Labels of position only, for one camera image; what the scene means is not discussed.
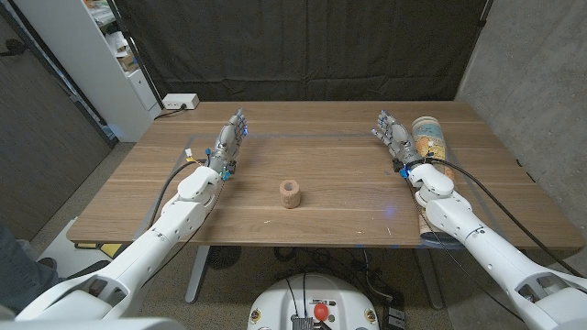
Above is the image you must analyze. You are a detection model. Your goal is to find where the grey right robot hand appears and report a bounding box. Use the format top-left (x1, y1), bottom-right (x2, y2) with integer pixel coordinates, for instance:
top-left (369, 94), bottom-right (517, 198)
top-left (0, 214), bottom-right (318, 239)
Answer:
top-left (371, 109), bottom-right (426, 173)

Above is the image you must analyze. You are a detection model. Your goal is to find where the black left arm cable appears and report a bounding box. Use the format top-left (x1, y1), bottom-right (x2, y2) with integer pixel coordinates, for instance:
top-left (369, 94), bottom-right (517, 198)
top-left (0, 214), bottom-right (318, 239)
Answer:
top-left (149, 159), bottom-right (207, 230)

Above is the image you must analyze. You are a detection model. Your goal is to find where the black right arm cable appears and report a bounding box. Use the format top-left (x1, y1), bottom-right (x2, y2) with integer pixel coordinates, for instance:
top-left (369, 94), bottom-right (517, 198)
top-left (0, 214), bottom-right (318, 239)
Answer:
top-left (428, 158), bottom-right (586, 279)

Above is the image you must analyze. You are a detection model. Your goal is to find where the person's leg in jeans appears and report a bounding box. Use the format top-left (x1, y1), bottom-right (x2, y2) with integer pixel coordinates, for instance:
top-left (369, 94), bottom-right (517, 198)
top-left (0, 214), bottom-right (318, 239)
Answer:
top-left (0, 222), bottom-right (61, 315)

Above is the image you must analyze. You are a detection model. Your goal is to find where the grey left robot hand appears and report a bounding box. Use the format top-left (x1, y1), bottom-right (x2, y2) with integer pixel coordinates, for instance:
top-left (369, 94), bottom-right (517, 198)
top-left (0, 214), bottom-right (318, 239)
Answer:
top-left (208, 108), bottom-right (249, 178)

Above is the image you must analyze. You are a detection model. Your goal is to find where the small cardboard box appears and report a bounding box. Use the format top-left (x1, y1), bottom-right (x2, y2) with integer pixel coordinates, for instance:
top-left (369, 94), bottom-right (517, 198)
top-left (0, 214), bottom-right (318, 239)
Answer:
top-left (116, 52), bottom-right (140, 73)

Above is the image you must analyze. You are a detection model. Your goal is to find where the grey table leg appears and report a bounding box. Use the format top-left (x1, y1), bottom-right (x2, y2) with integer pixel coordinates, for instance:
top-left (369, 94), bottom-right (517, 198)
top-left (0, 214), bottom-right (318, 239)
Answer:
top-left (415, 248), bottom-right (445, 311)
top-left (184, 245), bottom-right (211, 304)

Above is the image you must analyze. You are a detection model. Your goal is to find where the black door handle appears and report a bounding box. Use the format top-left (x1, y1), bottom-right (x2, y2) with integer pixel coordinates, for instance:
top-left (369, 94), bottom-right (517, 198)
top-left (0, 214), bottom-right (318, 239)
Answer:
top-left (0, 38), bottom-right (28, 59)

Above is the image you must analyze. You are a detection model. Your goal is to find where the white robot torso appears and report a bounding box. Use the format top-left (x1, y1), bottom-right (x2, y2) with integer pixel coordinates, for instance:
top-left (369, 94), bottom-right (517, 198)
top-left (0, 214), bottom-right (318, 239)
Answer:
top-left (247, 273), bottom-right (381, 330)

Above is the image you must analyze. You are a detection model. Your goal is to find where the printed map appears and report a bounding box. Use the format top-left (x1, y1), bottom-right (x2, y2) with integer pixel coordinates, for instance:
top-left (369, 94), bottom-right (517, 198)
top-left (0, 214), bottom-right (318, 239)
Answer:
top-left (410, 115), bottom-right (467, 250)

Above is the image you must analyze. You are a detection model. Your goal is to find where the black round floor object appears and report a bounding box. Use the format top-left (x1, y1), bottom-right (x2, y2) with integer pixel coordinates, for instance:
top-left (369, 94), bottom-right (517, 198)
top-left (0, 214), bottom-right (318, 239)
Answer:
top-left (205, 246), bottom-right (242, 270)

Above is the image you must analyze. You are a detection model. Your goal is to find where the black backdrop stand pole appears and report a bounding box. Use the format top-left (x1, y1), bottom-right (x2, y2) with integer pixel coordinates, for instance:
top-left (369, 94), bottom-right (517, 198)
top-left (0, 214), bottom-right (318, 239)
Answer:
top-left (105, 0), bottom-right (165, 110)

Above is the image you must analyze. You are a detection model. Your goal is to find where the tan tape roll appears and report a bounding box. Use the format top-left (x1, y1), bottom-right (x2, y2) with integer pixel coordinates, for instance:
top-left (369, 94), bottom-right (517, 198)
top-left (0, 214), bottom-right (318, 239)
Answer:
top-left (279, 179), bottom-right (303, 210)

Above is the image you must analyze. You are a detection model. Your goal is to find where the white shelf cabinet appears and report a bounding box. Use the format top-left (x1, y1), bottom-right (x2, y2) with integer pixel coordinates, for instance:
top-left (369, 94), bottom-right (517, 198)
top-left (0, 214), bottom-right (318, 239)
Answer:
top-left (13, 0), bottom-right (162, 143)

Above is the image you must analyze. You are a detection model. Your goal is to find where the black floor cable bundle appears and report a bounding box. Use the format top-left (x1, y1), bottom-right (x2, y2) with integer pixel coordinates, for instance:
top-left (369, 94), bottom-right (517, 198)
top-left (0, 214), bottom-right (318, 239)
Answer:
top-left (274, 247), bottom-right (391, 294)

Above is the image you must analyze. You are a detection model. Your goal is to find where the black floor power strip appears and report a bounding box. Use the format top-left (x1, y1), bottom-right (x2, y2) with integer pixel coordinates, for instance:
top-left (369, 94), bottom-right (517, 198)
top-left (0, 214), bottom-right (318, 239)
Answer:
top-left (382, 292), bottom-right (407, 330)

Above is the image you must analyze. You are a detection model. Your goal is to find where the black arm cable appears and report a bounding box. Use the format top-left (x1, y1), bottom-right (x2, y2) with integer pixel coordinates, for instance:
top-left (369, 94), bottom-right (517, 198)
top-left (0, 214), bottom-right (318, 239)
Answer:
top-left (149, 159), bottom-right (207, 230)
top-left (428, 158), bottom-right (586, 279)

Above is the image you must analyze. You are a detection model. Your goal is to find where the white power strip box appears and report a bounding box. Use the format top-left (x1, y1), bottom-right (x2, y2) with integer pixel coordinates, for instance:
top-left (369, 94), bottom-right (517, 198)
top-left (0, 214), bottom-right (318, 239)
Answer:
top-left (161, 93), bottom-right (201, 111)

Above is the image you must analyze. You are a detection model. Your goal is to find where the black backdrop curtain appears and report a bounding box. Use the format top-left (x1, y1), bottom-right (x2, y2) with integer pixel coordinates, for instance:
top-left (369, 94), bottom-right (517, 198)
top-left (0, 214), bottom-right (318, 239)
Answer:
top-left (112, 0), bottom-right (494, 103)

